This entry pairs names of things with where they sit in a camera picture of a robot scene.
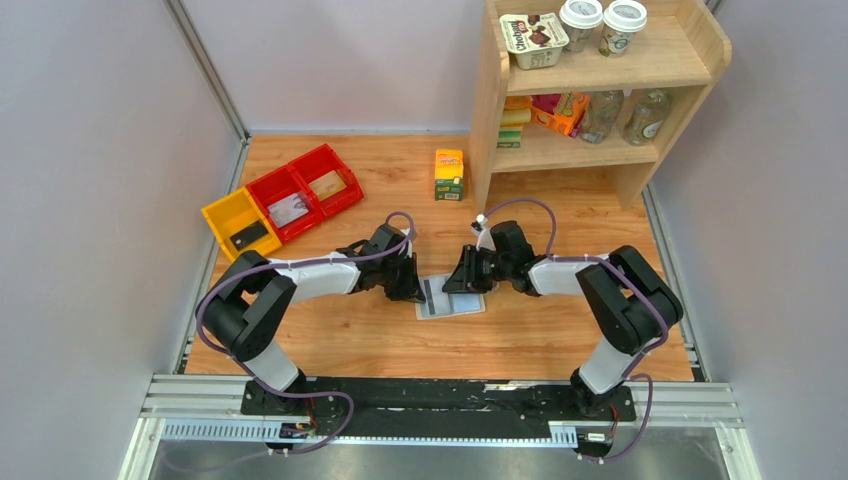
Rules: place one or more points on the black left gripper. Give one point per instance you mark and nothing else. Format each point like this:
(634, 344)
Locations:
(403, 279)

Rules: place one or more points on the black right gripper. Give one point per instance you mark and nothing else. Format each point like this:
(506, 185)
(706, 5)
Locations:
(471, 271)

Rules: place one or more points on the grey translucent card holder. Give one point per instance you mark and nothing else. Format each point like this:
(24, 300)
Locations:
(462, 304)

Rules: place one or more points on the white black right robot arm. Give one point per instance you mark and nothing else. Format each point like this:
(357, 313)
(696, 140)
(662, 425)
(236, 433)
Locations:
(632, 305)

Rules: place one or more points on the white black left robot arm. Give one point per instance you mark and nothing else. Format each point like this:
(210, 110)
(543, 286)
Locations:
(245, 308)

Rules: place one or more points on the gold credit card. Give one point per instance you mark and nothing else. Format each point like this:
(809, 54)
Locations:
(327, 185)

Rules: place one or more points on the black credit card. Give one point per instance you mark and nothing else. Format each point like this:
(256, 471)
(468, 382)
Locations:
(248, 235)

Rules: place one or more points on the yellow green juice carton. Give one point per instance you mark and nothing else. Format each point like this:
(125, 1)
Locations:
(449, 175)

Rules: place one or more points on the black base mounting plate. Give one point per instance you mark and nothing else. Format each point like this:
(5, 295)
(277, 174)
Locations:
(436, 408)

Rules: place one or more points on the red far plastic bin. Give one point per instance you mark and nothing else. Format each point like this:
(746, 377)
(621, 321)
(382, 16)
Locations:
(319, 161)

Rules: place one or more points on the red plastic bin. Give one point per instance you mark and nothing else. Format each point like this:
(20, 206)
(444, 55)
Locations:
(319, 161)
(276, 185)

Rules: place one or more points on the red middle plastic bin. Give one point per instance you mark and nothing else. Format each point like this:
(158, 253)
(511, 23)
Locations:
(276, 185)

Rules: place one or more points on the yellow green sponge stack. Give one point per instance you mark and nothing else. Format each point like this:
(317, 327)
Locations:
(516, 114)

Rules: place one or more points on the yellow plastic bin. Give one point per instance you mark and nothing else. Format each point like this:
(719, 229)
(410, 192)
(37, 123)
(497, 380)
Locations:
(230, 214)

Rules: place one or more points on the orange snack box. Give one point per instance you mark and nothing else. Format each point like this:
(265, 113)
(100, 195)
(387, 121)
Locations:
(560, 113)

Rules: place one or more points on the wooden shelf unit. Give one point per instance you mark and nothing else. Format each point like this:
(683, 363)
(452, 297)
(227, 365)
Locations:
(683, 50)

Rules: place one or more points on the left clear plastic bottle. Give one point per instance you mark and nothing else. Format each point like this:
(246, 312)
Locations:
(601, 115)

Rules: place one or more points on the clear plastic bottle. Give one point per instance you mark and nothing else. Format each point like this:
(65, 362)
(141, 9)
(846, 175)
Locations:
(601, 115)
(650, 111)

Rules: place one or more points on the Chobani yogurt cup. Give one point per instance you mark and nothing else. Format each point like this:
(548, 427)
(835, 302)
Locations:
(536, 41)

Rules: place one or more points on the right clear plastic bottle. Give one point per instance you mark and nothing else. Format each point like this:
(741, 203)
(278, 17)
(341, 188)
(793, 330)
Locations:
(650, 111)

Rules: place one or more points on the left white-lidded paper cup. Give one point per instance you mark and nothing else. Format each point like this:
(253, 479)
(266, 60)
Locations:
(579, 18)

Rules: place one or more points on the white-lidded paper cup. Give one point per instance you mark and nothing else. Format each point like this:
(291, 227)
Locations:
(622, 20)
(579, 18)

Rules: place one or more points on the right white-lidded paper cup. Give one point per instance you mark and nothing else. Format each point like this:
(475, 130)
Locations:
(622, 20)

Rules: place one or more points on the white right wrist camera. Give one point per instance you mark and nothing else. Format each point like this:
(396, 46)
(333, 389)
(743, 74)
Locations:
(480, 228)

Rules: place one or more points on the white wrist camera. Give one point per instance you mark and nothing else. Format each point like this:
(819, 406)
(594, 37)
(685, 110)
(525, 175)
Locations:
(480, 228)
(406, 245)

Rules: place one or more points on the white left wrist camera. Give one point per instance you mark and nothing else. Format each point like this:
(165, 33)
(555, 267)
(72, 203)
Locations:
(406, 245)

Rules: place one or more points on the aluminium frame rail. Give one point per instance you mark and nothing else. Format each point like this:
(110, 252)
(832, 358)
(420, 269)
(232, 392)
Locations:
(216, 397)

